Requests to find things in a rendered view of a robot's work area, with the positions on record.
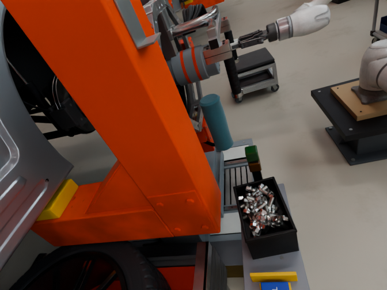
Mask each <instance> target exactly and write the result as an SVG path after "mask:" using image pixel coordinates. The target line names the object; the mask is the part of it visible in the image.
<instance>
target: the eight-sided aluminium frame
mask: <svg viewBox="0 0 387 290"><path fill-rule="evenodd" d="M143 8H144V10H145V13H146V15H147V17H148V20H149V21H150V23H151V24H152V25H153V27H154V33H155V34H157V33H159V28H158V21H157V16H158V15H159V14H160V11H162V10H163V8H166V9H167V12H168V15H169V17H170V18H171V20H172V21H173V23H174V25H175V26H176V25H179V24H182V22H181V21H180V19H179V18H178V16H177V14H176V13H175V11H174V10H173V8H172V7H171V5H170V3H169V1H168V0H150V1H149V2H148V3H147V4H145V5H143ZM181 37H182V39H183V42H184V45H185V48H186V49H188V48H191V46H190V44H189V41H188V37H187V35H185V36H183V35H179V36H176V37H175V38H174V41H175V43H176V46H177V49H178V51H182V50H183V47H182V45H181V41H180V39H179V38H181ZM157 41H158V44H159V46H160V49H161V51H162V47H161V40H160V37H159V38H158V39H157ZM188 87H189V94H190V98H191V110H190V114H189V118H190V120H191V123H192V125H193V127H194V130H195V132H196V133H197V132H201V131H202V123H203V112H202V109H201V106H200V105H199V102H200V100H201V99H202V98H203V94H202V88H201V84H200V81H198V82H196V89H197V94H198V99H197V100H196V98H195V91H194V85H193V83H190V84H188ZM196 113H197V117H196ZM195 119H196V120H195Z"/></svg>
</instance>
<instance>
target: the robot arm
mask: <svg viewBox="0 0 387 290"><path fill-rule="evenodd" d="M330 1H332V0H313V1H311V2H309V3H304V4H302V5H301V6H300V7H299V8H297V9H296V10H294V11H293V13H292V14H290V15H289V16H286V17H283V18H280V19H278V20H276V23H274V22H273V23H271V24H268V25H267V26H266V30H259V29H258V30H256V31H254V32H251V33H248V34H246V35H243V36H240V37H239V38H238V39H235V40H234V43H231V44H230V46H231V49H232V50H234V49H238V48H241V49H243V48H247V47H251V46H253V45H257V44H263V43H264V40H266V39H268V41H269V42H273V41H276V40H277V39H278V40H279V41H282V40H285V39H290V38H292V37H301V36H305V35H309V34H311V33H314V32H317V31H319V30H320V29H322V28H324V27H326V26H327V25H328V24H329V21H330V19H331V12H330V9H329V7H328V6H327V4H329V3H330ZM351 90H352V91H353V92H354V93H355V94H356V95H357V96H358V98H359V99H360V100H361V104H363V105H367V104H370V103H373V102H379V101H385V100H387V39H385V40H380V41H376V42H374V43H373V44H372V45H371V46H369V47H368V48H367V50H366V51H365V53H364V55H363V57H362V60H361V66H360V72H359V86H353V87H352V88H351Z"/></svg>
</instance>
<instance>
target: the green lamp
mask: <svg viewBox="0 0 387 290"><path fill-rule="evenodd" d="M245 156H246V159H247V162H253V161H258V160H259V153H258V150H257V146H256V145H254V146H248V147H245Z"/></svg>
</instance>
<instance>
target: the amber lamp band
mask: <svg viewBox="0 0 387 290"><path fill-rule="evenodd" d="M248 166H249V170H250V172H255V171H261V163H260V158H259V160H258V162H257V163H249V162H248Z"/></svg>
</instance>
